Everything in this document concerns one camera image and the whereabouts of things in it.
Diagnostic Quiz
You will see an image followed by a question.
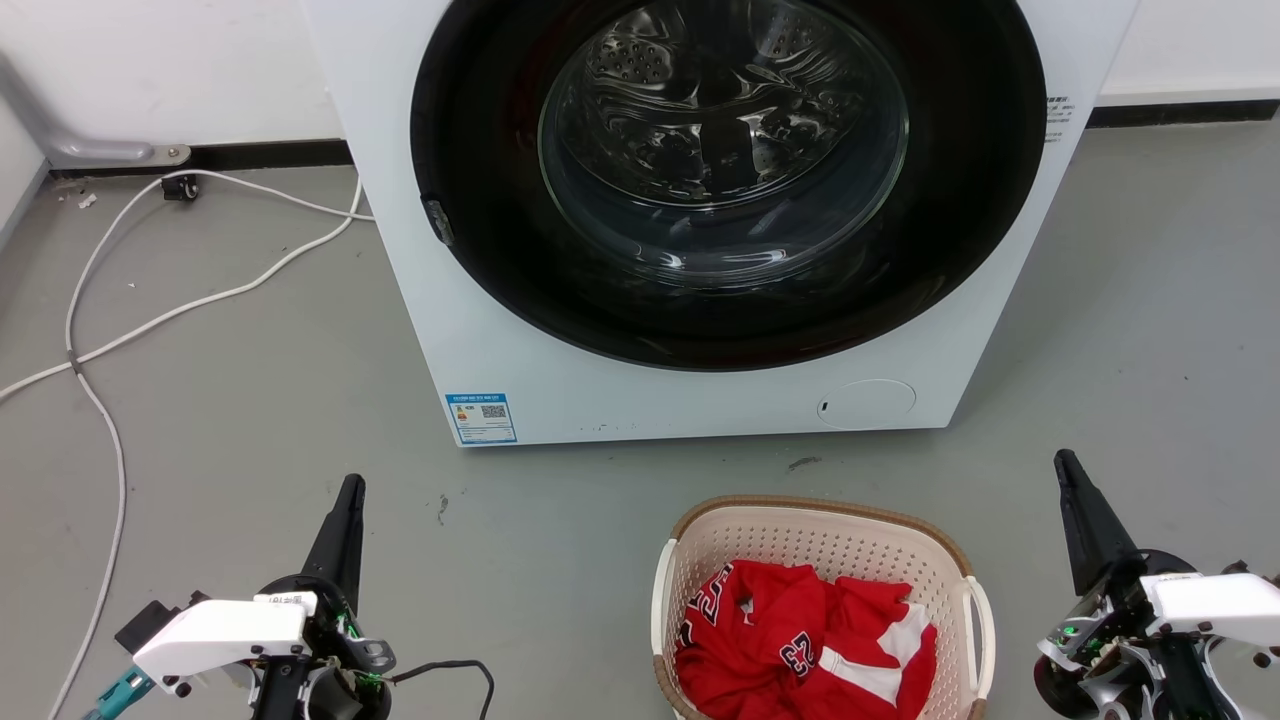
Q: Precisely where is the beige perforated laundry basket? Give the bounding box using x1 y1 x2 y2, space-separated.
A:
651 495 997 720

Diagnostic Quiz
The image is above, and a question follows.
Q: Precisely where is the white front-load washing machine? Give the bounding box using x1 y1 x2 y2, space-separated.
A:
300 0 1142 448

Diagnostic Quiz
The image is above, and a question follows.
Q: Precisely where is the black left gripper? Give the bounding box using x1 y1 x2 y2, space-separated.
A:
257 474 397 720

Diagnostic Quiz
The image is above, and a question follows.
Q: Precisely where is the long white floor cable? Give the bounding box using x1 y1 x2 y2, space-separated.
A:
45 169 377 720

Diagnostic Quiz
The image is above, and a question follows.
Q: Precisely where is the teal cable connector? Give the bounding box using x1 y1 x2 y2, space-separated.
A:
83 667 157 720

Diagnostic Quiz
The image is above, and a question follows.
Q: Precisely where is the round white filter cover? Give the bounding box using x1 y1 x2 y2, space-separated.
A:
816 379 918 432

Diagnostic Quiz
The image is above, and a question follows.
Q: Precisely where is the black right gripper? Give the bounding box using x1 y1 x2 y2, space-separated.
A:
1033 449 1201 720

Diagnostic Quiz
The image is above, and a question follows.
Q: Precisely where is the steel washer drum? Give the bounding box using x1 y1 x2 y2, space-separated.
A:
539 0 910 263

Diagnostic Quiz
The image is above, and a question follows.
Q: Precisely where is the thin black left gripper cable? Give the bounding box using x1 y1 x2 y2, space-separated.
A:
384 659 497 720

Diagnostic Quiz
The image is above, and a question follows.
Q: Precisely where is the red and white jersey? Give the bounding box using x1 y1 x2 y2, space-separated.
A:
675 561 939 720

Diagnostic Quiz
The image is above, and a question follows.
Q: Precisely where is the blue energy label sticker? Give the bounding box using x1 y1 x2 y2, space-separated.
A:
446 393 519 446

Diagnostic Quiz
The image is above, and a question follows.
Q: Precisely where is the black wall baseboard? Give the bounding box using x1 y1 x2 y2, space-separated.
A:
1087 99 1280 129
49 139 354 180

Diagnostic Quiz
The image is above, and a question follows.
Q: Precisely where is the black round glass washer door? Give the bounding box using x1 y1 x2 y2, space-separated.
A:
410 0 1048 373

